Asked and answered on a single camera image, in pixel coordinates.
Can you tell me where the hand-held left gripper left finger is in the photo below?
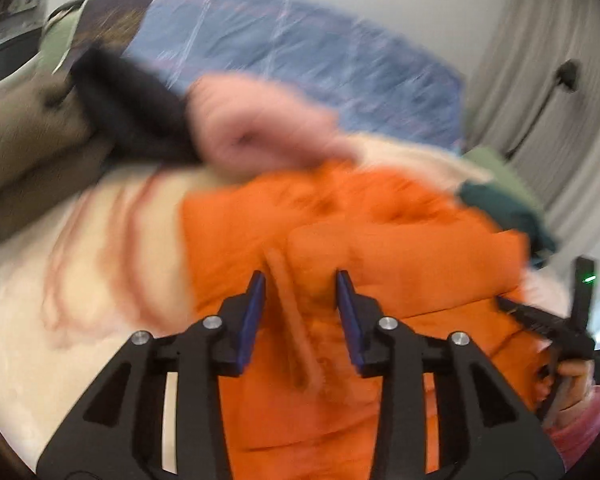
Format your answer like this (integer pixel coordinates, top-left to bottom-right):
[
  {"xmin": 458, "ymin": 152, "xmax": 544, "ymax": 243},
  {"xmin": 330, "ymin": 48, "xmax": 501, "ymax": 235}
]
[{"xmin": 36, "ymin": 270, "xmax": 268, "ymax": 480}]

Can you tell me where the person's right hand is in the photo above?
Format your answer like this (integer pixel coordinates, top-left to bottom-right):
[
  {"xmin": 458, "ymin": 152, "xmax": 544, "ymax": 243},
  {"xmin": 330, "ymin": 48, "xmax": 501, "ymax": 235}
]
[{"xmin": 535, "ymin": 357, "xmax": 596, "ymax": 413}]

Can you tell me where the pink garment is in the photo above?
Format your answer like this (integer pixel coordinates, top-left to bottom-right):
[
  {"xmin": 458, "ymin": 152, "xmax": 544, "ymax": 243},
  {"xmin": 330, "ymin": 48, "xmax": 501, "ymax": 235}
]
[{"xmin": 187, "ymin": 72, "xmax": 356, "ymax": 176}]

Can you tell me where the grey appliance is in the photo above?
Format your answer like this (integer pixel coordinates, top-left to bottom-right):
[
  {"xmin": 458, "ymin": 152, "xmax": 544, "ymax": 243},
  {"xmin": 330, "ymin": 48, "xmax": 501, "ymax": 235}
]
[{"xmin": 0, "ymin": 0, "xmax": 61, "ymax": 86}]

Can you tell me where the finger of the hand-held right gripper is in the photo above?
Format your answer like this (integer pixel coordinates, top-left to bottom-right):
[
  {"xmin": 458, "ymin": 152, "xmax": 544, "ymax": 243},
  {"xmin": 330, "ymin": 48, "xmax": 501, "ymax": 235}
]
[{"xmin": 496, "ymin": 296, "xmax": 536, "ymax": 328}]

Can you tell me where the dark printed pillow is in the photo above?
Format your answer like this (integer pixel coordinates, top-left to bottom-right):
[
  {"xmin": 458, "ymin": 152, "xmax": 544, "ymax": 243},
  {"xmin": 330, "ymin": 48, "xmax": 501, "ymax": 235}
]
[{"xmin": 72, "ymin": 0, "xmax": 163, "ymax": 68}]

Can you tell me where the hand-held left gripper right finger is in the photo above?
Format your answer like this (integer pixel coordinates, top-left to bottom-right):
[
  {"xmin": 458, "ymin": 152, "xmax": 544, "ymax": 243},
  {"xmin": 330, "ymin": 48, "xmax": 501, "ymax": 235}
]
[{"xmin": 335, "ymin": 270, "xmax": 565, "ymax": 480}]

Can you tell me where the dark green garment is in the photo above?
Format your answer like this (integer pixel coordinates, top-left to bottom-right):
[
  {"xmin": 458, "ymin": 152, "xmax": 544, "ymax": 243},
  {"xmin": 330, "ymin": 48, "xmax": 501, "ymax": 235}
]
[{"xmin": 455, "ymin": 180, "xmax": 558, "ymax": 266}]

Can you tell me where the black garment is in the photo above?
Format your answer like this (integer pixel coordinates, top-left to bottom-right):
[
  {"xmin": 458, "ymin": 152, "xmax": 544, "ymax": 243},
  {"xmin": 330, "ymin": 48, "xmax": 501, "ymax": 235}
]
[{"xmin": 70, "ymin": 47, "xmax": 203, "ymax": 166}]

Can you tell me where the light green cloth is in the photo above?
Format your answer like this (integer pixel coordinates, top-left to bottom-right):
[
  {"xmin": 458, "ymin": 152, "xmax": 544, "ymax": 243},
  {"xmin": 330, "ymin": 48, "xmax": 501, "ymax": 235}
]
[
  {"xmin": 462, "ymin": 146, "xmax": 548, "ymax": 216},
  {"xmin": 40, "ymin": 2, "xmax": 86, "ymax": 73}
]

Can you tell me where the person's right forearm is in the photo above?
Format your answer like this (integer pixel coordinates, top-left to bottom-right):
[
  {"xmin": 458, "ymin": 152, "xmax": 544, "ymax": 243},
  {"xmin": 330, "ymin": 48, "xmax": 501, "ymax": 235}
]
[{"xmin": 542, "ymin": 385, "xmax": 600, "ymax": 463}]

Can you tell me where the blue-grey striped bed sheet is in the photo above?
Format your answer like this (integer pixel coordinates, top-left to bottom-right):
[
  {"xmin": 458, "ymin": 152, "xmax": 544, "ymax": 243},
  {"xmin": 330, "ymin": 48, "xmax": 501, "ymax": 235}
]
[{"xmin": 125, "ymin": 0, "xmax": 466, "ymax": 153}]

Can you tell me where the brown cloth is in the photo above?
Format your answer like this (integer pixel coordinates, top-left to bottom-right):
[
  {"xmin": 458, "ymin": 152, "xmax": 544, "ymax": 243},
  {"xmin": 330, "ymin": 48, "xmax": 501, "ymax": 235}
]
[{"xmin": 0, "ymin": 72, "xmax": 113, "ymax": 248}]

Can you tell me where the printed pink fleece blanket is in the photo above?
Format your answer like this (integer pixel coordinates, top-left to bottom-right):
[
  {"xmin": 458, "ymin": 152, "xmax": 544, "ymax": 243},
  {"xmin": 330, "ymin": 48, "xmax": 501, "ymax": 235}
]
[{"xmin": 0, "ymin": 132, "xmax": 571, "ymax": 476}]

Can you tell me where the orange puffer jacket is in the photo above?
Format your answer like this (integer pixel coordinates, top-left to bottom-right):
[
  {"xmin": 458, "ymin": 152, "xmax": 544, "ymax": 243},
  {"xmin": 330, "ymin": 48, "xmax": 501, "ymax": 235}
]
[{"xmin": 180, "ymin": 160, "xmax": 556, "ymax": 480}]

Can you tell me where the grey curtain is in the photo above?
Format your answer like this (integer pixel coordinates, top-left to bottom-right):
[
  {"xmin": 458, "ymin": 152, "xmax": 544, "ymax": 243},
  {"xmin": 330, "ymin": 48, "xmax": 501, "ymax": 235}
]
[{"xmin": 462, "ymin": 0, "xmax": 600, "ymax": 311}]

